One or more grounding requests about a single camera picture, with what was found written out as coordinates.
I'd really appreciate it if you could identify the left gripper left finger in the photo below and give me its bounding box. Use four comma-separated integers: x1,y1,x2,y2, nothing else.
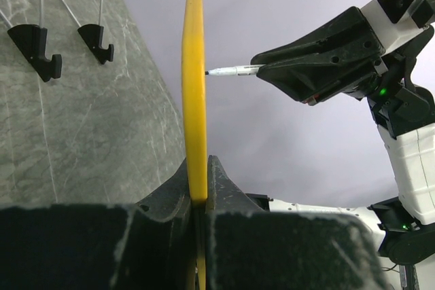
1,164,196,289

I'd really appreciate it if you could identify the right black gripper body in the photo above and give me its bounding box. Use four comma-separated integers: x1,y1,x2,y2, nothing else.
340,55,388,98

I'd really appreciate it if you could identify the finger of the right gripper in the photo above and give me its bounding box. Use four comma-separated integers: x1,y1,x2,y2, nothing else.
256,55,379,104
250,6,385,65

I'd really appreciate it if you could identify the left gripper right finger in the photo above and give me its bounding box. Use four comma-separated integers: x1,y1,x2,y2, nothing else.
205,156,387,289

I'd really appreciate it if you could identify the white blue whiteboard marker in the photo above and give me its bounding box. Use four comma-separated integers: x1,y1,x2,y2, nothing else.
205,65,263,77

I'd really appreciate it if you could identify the yellow framed whiteboard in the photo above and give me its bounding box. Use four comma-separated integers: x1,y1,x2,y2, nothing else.
181,0,208,289

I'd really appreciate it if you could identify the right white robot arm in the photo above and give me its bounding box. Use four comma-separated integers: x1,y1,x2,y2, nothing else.
251,1,434,266

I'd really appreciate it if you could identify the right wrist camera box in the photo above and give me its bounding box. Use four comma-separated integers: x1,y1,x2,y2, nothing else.
361,0,434,55

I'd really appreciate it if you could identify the wire whiteboard easel stand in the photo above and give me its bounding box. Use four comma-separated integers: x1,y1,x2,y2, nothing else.
0,0,115,83

